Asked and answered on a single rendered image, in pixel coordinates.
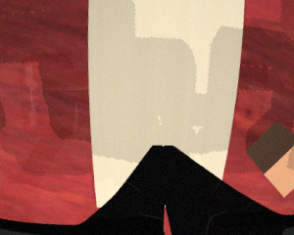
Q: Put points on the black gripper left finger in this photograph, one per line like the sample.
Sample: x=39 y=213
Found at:
x=137 y=209

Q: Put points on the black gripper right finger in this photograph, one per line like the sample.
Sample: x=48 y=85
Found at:
x=199 y=203

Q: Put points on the small tan cube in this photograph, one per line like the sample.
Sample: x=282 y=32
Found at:
x=273 y=153

